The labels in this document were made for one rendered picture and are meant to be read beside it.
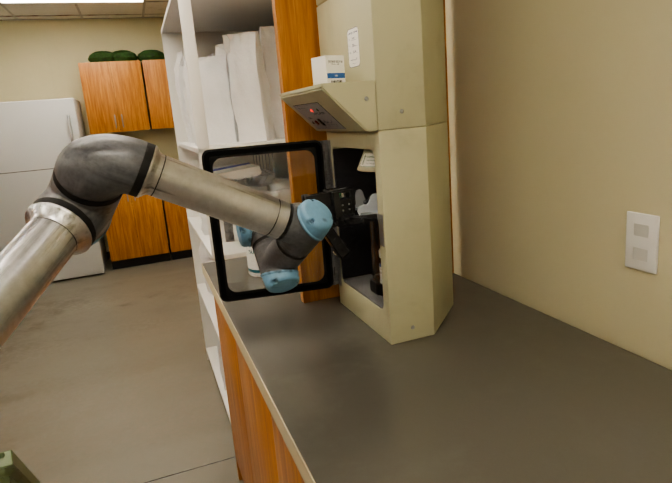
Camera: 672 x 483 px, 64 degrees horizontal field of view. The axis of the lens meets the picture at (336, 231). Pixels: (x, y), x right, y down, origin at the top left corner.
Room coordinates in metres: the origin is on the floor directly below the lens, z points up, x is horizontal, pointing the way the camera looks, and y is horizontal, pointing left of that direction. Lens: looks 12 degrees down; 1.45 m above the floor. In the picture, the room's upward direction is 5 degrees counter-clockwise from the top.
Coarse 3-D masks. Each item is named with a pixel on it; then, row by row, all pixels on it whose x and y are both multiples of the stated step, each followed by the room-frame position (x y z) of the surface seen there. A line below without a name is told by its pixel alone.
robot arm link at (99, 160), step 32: (64, 160) 0.87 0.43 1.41; (96, 160) 0.86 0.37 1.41; (128, 160) 0.87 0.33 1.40; (160, 160) 0.91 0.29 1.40; (96, 192) 0.88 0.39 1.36; (128, 192) 0.89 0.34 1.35; (160, 192) 0.91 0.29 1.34; (192, 192) 0.92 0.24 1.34; (224, 192) 0.94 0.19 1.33; (256, 192) 0.98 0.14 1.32; (256, 224) 0.96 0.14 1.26; (288, 224) 0.98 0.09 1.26; (320, 224) 0.98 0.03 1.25; (288, 256) 1.02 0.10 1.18
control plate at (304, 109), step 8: (304, 104) 1.25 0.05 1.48; (312, 104) 1.20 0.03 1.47; (304, 112) 1.31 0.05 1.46; (312, 112) 1.26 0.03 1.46; (320, 112) 1.21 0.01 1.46; (312, 120) 1.32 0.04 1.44; (328, 120) 1.22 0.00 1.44; (336, 120) 1.18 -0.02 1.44; (320, 128) 1.34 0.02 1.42; (328, 128) 1.28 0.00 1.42; (336, 128) 1.23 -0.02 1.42; (344, 128) 1.19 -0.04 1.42
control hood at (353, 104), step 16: (288, 96) 1.30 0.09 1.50; (304, 96) 1.20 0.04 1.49; (320, 96) 1.11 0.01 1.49; (336, 96) 1.07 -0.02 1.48; (352, 96) 1.08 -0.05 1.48; (368, 96) 1.10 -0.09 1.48; (336, 112) 1.13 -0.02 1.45; (352, 112) 1.08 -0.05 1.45; (368, 112) 1.10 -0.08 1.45; (352, 128) 1.15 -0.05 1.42; (368, 128) 1.10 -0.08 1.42
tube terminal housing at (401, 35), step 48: (336, 0) 1.27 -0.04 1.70; (384, 0) 1.11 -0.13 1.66; (432, 0) 1.23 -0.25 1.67; (336, 48) 1.29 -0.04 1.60; (384, 48) 1.11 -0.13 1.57; (432, 48) 1.21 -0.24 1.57; (384, 96) 1.11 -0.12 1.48; (432, 96) 1.20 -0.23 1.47; (336, 144) 1.34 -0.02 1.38; (384, 144) 1.11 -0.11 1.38; (432, 144) 1.18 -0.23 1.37; (384, 192) 1.10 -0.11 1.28; (432, 192) 1.17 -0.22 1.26; (384, 240) 1.11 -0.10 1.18; (432, 240) 1.15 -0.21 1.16; (384, 288) 1.12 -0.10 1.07; (432, 288) 1.14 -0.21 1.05; (384, 336) 1.14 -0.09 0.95
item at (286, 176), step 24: (216, 168) 1.34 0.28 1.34; (240, 168) 1.35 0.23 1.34; (264, 168) 1.36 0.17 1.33; (288, 168) 1.37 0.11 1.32; (312, 168) 1.38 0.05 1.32; (264, 192) 1.36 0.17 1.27; (288, 192) 1.37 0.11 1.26; (312, 192) 1.38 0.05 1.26; (240, 264) 1.34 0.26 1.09; (312, 264) 1.38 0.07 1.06; (240, 288) 1.34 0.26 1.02
